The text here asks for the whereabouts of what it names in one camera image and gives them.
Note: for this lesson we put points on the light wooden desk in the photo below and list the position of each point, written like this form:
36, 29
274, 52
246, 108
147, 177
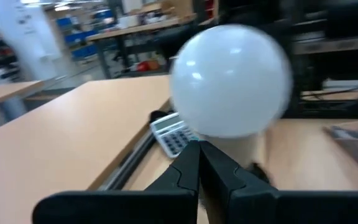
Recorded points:
67, 133
8, 91

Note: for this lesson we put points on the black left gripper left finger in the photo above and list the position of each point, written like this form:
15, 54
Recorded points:
120, 207

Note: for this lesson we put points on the white frosted lightbulb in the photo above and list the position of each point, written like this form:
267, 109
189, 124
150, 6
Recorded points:
228, 81

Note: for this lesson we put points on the blue storage bins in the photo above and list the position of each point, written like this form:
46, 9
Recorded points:
79, 37

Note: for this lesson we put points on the white desk calculator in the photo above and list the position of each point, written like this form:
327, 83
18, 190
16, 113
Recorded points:
172, 137

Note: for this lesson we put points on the wooden background workbench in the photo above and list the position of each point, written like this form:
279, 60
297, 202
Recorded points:
141, 28

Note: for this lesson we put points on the red background object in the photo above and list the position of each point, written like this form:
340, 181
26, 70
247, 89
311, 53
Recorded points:
148, 66

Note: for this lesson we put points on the black aluminium table frame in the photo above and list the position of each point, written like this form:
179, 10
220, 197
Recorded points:
129, 161

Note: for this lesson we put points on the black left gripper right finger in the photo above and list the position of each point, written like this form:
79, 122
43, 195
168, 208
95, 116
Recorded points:
275, 208

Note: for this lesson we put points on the black equipment cart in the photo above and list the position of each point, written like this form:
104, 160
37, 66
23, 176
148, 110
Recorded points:
337, 46

